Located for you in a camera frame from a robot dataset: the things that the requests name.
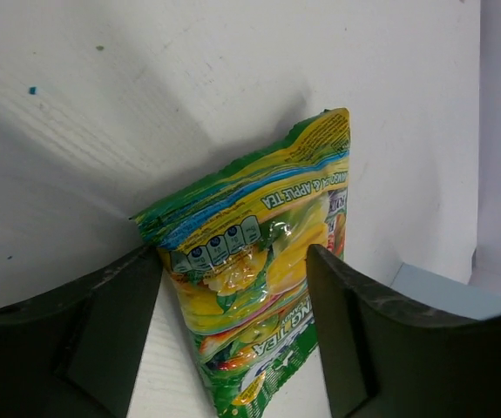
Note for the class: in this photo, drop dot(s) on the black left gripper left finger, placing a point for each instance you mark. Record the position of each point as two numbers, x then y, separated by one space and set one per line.
75 351

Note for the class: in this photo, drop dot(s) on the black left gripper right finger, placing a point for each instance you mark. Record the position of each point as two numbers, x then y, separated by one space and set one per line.
386 355

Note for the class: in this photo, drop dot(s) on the green yellow Fox's candy bag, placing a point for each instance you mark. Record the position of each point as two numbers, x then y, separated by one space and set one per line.
234 245

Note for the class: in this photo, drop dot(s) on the light blue paper bag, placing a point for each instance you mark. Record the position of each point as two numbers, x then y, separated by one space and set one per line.
445 294

